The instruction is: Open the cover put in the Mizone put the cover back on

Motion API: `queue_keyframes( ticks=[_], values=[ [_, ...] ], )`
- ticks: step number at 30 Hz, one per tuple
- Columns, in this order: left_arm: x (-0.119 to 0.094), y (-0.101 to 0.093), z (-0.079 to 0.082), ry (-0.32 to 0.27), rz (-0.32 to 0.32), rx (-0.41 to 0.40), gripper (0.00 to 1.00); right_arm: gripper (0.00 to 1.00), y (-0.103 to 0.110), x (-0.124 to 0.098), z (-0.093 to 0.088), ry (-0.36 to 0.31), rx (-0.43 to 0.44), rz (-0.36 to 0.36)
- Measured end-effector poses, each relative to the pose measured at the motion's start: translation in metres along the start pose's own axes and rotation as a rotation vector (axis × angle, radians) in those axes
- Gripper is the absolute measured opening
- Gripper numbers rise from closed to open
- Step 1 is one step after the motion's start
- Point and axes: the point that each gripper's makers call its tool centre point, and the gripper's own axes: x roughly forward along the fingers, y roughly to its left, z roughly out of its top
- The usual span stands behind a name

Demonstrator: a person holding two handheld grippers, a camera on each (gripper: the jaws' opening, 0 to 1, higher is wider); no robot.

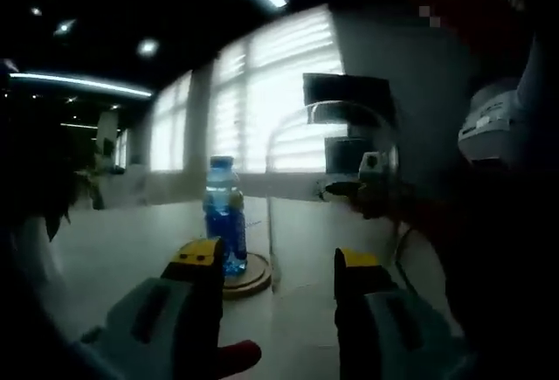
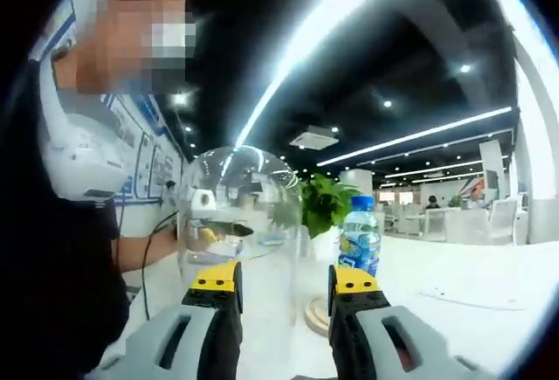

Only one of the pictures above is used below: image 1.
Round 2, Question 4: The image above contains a black monitor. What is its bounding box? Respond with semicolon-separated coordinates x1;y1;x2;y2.
301;73;401;127

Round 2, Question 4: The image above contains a person's right hand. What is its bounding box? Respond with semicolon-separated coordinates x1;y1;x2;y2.
349;189;397;223

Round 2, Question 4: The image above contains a person's left hand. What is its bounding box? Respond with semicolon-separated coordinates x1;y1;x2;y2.
217;339;263;380

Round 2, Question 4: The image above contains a dark potted plant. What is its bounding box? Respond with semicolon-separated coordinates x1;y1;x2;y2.
8;126;111;242

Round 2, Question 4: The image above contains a dark cable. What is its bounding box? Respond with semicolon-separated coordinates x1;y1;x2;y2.
392;226;423;268

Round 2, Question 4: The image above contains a dark laptop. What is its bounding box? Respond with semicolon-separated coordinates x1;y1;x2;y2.
323;135;373;175

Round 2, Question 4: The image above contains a curved ceiling light strip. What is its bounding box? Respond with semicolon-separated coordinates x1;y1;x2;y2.
9;71;154;99

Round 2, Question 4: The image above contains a blue Mizone drink bottle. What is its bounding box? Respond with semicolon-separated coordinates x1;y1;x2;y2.
204;155;250;278

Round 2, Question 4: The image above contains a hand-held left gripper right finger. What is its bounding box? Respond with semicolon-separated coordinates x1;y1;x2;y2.
333;246;478;380

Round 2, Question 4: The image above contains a white chest device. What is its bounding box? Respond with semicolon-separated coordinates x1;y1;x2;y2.
457;77;536;168

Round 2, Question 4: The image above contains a round wooden base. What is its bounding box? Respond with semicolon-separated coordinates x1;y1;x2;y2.
222;252;273;302

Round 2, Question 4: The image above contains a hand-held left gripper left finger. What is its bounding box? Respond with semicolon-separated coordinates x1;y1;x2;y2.
79;236;226;380

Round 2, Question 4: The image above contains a clear glass dome cover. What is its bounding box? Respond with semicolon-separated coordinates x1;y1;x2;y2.
265;99;403;296

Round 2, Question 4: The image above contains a large round ceiling spotlight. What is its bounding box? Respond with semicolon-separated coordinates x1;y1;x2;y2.
136;38;160;58

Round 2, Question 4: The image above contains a window with white blinds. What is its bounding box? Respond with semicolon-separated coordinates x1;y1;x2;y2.
148;3;347;176

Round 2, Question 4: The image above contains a small round ceiling spotlight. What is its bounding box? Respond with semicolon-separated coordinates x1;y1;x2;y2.
53;18;78;37

